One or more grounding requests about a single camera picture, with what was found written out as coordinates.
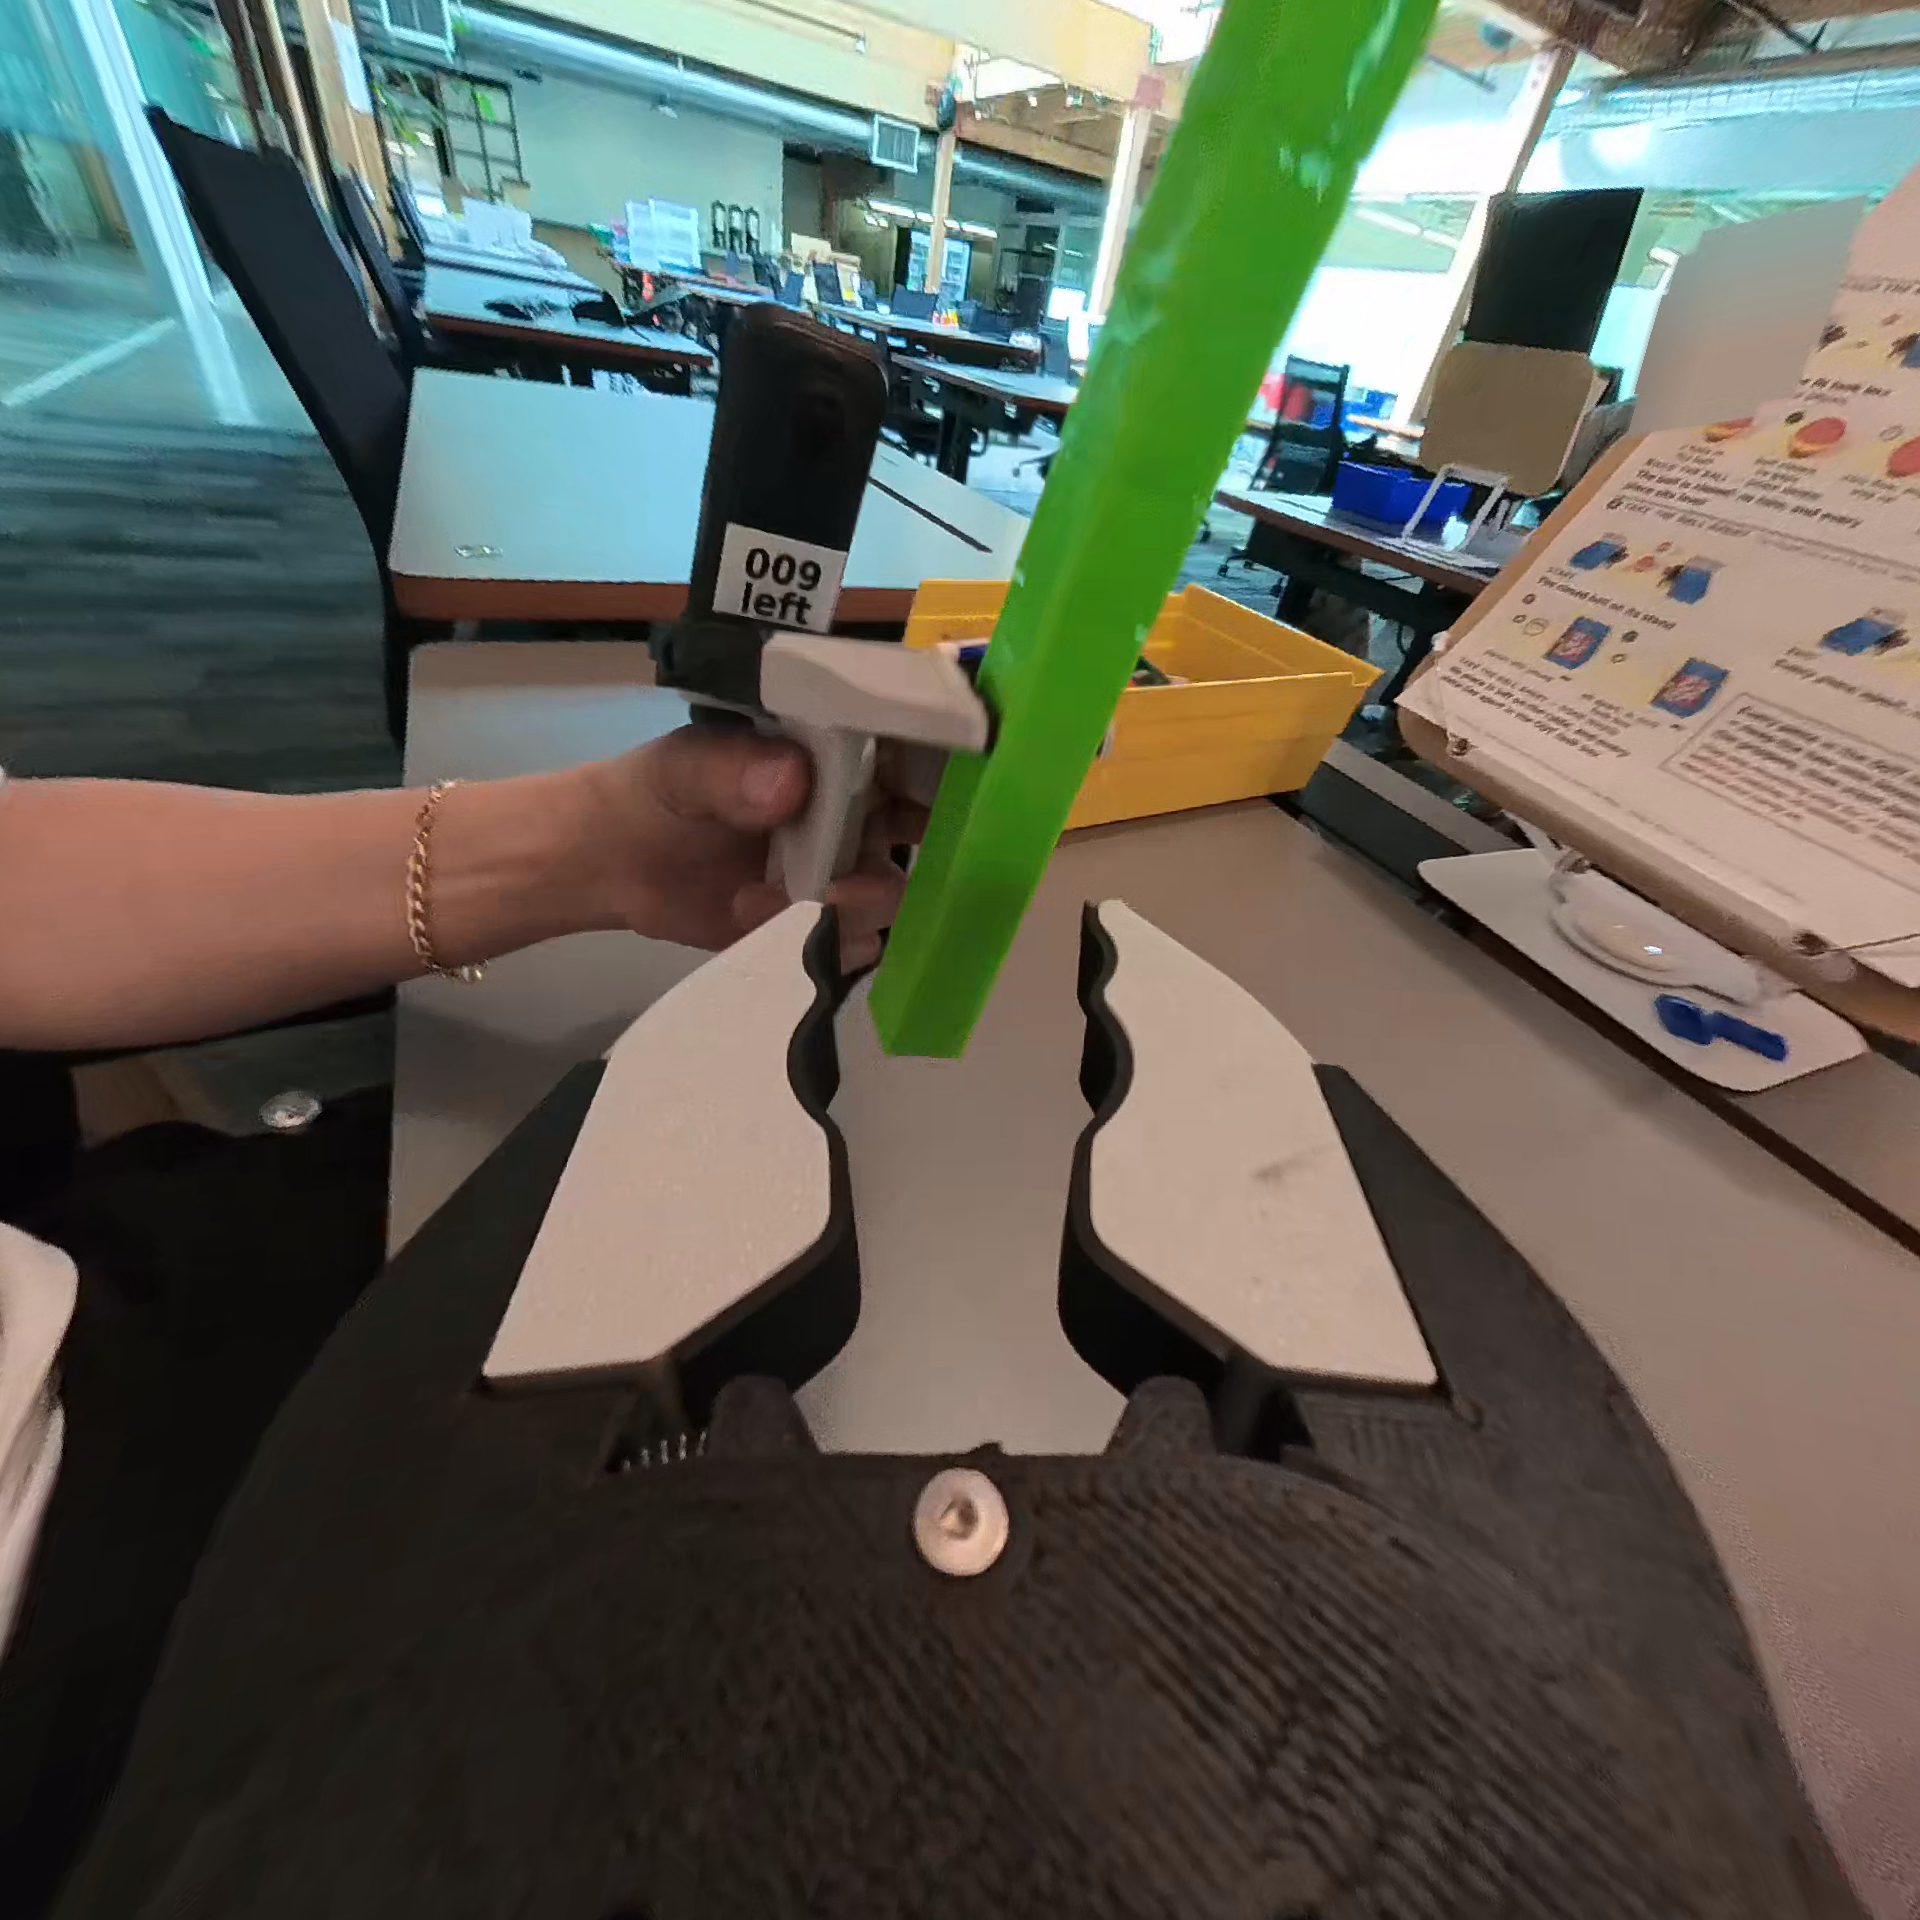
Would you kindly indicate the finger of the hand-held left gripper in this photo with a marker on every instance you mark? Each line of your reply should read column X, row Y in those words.
column 871, row 696

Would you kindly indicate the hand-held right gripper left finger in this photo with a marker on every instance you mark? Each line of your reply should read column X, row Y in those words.
column 660, row 1181

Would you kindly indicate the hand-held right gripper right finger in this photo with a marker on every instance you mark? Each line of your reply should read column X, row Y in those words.
column 1245, row 1181

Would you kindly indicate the yellow plastic bin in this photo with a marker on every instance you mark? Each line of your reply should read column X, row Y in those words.
column 1226, row 707

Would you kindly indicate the long green plastic bar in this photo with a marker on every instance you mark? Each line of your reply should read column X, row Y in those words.
column 1167, row 447

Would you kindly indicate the person's left forearm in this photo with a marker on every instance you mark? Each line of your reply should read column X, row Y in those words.
column 224, row 902

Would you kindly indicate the person's left hand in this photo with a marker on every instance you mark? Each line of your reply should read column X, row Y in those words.
column 693, row 839

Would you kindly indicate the white desk wood edge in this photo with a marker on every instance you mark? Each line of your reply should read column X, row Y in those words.
column 571, row 482

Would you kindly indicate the metal trouser button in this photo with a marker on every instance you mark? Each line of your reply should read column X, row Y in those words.
column 288, row 1107

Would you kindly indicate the white base board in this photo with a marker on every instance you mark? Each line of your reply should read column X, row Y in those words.
column 1502, row 902

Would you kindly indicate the person's black trousers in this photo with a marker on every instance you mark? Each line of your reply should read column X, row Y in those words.
column 179, row 1349

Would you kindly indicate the black office chair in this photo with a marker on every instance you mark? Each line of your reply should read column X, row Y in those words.
column 266, row 299

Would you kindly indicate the blue storage bin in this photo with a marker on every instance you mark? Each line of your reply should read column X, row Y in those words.
column 1380, row 497

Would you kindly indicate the brown document stand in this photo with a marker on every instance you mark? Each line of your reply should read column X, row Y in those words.
column 1510, row 415

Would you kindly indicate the printed instruction sheet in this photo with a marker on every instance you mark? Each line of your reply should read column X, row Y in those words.
column 1726, row 643

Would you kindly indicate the black monitor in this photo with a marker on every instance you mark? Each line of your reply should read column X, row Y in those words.
column 1553, row 267

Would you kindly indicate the white board panel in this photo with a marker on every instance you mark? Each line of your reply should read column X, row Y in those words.
column 1726, row 327

